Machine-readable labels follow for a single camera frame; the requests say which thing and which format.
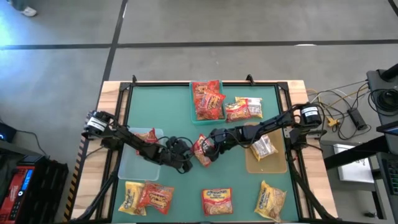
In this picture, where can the small black floor object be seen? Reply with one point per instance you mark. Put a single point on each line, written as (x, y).
(368, 214)

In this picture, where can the black diagonal bar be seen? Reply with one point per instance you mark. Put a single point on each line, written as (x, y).
(357, 152)

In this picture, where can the black frame clamp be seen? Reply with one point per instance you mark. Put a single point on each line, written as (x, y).
(134, 79)
(250, 79)

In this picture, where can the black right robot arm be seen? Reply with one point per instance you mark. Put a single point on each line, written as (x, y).
(273, 127)

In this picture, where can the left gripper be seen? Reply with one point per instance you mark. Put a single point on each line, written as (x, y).
(175, 151)

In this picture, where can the teal plastic bin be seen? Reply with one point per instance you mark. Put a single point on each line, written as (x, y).
(208, 123)

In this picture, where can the red spicy chicken noodle pack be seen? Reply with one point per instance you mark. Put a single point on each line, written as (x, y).
(213, 105)
(200, 87)
(157, 197)
(196, 114)

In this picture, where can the black plastic crate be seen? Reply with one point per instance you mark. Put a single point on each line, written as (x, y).
(49, 186)

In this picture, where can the tan orange plastic bin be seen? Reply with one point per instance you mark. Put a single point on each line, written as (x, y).
(267, 166)

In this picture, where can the black keyboard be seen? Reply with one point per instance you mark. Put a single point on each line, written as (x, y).
(392, 171)

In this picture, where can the red electronic instrument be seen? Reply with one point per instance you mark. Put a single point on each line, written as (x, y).
(12, 199)

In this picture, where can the black table frame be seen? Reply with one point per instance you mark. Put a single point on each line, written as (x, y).
(155, 83)

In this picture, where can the yellow and white ramen pack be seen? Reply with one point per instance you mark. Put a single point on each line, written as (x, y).
(256, 107)

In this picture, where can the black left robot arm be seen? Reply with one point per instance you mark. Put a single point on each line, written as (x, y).
(130, 140)

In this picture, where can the person's shoe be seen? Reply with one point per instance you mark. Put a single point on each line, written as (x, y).
(29, 12)

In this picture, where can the black power adapter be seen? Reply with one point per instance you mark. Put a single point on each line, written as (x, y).
(357, 119)

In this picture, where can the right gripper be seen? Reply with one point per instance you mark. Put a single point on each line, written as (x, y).
(227, 139)

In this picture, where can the red and yellow ramen pack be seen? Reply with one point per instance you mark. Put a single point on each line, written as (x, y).
(237, 112)

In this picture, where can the blue screen laptop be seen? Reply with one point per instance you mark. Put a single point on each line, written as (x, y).
(390, 130)

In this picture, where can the black device with blue light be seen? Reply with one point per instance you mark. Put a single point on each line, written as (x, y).
(6, 132)

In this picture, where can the yellow black hazard tape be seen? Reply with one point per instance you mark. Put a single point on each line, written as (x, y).
(73, 183)

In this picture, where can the red beef flavor ramen pack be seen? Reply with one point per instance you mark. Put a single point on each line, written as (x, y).
(217, 202)

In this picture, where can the person's leg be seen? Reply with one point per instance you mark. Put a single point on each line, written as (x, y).
(20, 4)

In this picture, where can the black equipment stand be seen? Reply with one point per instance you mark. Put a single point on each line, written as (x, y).
(377, 81)

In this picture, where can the green table mat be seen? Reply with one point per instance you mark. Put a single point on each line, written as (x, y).
(186, 174)

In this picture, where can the white paper box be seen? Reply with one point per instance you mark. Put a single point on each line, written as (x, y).
(354, 168)

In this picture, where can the clear plastic bin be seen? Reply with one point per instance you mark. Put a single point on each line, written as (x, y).
(136, 171)

